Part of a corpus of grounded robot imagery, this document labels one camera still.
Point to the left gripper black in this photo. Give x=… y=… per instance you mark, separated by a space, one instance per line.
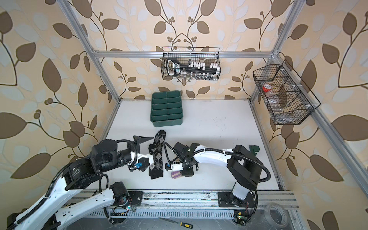
x=138 y=151

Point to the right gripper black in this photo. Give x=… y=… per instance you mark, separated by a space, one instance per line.
x=189 y=172

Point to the black grey argyle sock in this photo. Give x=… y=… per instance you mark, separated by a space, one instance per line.
x=156 y=150

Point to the green plastic divided tray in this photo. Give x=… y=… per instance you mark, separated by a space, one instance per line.
x=166 y=109

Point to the beige sock maroon purple stripes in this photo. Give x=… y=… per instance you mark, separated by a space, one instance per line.
x=176 y=174

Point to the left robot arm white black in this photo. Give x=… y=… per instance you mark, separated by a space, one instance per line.
x=49 y=213

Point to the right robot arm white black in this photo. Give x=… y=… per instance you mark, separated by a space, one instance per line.
x=244 y=166

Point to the clear tape roll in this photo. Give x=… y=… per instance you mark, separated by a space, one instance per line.
x=276 y=215

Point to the green pipe wrench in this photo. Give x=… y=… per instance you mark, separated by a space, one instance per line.
x=254 y=149

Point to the red lidded container in basket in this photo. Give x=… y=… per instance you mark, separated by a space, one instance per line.
x=266 y=88

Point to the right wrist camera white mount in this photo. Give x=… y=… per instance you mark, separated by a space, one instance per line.
x=174 y=166

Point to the aluminium front rail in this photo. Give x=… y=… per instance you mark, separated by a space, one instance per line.
x=197 y=207

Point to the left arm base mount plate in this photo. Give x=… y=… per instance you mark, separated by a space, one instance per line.
x=131 y=198

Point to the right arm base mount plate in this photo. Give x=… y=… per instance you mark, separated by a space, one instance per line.
x=228 y=200

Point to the yellow black handled screwdriver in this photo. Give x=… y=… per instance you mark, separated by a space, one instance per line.
x=182 y=224

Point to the black socket set rail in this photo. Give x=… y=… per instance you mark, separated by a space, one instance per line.
x=190 y=68

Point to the black wire basket back wall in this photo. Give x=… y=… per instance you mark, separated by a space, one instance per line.
x=202 y=54

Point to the black wire basket wall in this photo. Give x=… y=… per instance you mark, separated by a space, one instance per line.
x=202 y=54
x=291 y=100

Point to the black wire basket right wall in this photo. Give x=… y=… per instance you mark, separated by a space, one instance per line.
x=291 y=100

